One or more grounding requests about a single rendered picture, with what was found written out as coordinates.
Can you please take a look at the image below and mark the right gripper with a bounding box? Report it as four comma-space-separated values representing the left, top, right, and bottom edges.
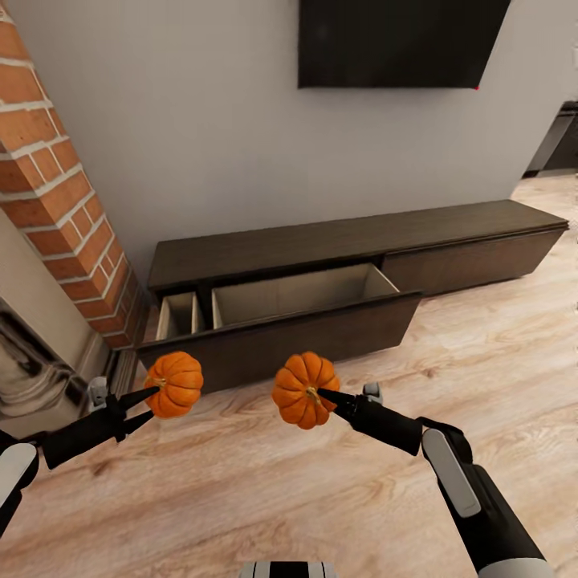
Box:
317, 388, 400, 446

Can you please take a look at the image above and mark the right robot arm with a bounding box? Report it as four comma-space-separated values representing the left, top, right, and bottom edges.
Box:
317, 381, 558, 578

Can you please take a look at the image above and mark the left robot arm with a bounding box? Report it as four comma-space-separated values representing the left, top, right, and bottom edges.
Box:
0, 377, 159, 538

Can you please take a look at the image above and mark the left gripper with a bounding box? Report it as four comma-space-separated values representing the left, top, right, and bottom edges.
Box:
69, 387, 159, 455

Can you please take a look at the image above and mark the pumpkin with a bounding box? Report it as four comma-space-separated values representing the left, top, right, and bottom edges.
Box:
144, 352, 204, 419
272, 352, 340, 429

